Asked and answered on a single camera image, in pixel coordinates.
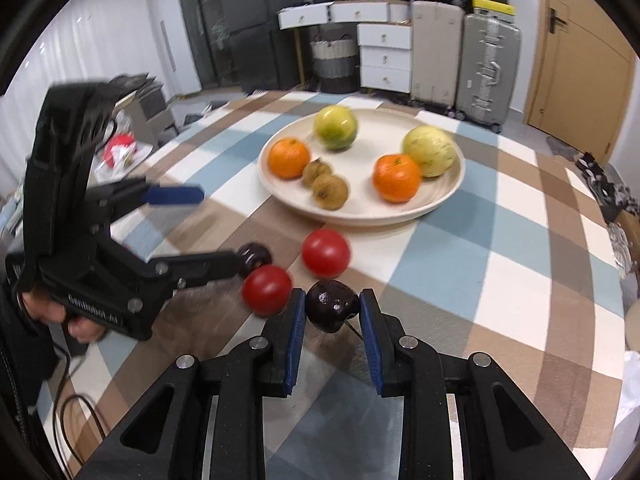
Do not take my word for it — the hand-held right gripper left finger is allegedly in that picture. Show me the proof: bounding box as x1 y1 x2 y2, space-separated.
75 288 307 480

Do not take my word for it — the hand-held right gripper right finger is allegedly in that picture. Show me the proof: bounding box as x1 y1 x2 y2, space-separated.
360 288 591 480

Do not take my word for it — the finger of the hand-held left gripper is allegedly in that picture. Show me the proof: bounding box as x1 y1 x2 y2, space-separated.
90 180 206 226
107 232 242 292

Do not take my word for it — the dark purple plum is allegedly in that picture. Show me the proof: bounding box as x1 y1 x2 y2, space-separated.
305 280 361 333
236 242 273 279

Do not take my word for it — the red tomato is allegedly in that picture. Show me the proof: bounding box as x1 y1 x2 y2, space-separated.
241 266 292 317
301 229 351 277

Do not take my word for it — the orange mandarin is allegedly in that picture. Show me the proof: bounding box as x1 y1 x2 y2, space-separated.
372 153 422 204
267 137 311 181

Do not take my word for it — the cream round plate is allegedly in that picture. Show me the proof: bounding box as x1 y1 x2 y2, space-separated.
257 105 467 226

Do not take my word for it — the brown kiwi back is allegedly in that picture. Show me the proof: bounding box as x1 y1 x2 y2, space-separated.
302 158 333 184

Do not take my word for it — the brown kiwi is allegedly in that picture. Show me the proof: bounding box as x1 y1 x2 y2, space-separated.
312 175 349 208
302 158 333 184

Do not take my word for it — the brown kiwi front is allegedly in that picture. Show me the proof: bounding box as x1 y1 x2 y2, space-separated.
312 175 349 208

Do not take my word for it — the pale yellow passion fruit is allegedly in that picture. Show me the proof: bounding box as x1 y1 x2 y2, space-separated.
402 126 458 178

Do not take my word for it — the person's left hand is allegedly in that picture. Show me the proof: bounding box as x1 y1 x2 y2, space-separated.
20 292 108 345

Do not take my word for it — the red plastic bag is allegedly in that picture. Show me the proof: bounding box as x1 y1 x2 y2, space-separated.
102 132 138 171

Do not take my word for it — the grey storage box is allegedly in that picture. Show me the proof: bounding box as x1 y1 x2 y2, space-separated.
135 87 178 141

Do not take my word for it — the checked tablecloth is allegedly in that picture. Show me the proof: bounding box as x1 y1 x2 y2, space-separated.
35 91 626 480

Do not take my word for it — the white wardrobe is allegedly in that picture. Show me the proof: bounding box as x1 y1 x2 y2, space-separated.
135 0 201 98

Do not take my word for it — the white curtain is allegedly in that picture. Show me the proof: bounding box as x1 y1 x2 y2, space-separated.
0 0 151 196

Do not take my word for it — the dark glass cabinet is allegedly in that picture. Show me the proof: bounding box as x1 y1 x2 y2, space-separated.
175 0 231 96

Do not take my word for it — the dark grey fridge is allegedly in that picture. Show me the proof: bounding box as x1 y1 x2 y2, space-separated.
215 0 303 96

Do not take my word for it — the woven laundry basket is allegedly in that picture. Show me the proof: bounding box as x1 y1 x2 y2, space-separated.
310 35 358 93

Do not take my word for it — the white drawer desk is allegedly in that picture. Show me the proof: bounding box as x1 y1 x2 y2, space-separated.
277 0 413 93

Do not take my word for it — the white bin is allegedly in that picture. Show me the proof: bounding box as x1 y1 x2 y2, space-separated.
622 300 640 361

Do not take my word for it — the white plastic bag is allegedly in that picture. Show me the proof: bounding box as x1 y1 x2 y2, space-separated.
595 350 640 480

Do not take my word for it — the grey door mat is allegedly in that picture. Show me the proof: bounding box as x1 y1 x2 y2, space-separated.
545 137 581 161

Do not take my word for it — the pile of shoes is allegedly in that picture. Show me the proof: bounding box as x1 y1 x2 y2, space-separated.
575 152 640 281

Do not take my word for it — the beige suitcase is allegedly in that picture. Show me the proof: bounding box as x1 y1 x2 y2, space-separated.
410 0 466 111

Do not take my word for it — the silver suitcase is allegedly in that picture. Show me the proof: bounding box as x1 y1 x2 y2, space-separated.
457 10 522 131

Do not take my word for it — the wooden door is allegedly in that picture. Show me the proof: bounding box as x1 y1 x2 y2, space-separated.
522 0 636 161

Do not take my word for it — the yellow black shoe box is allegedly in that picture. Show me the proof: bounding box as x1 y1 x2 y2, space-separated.
472 0 516 17

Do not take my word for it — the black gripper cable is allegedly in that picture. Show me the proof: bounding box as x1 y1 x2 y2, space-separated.
50 345 108 476

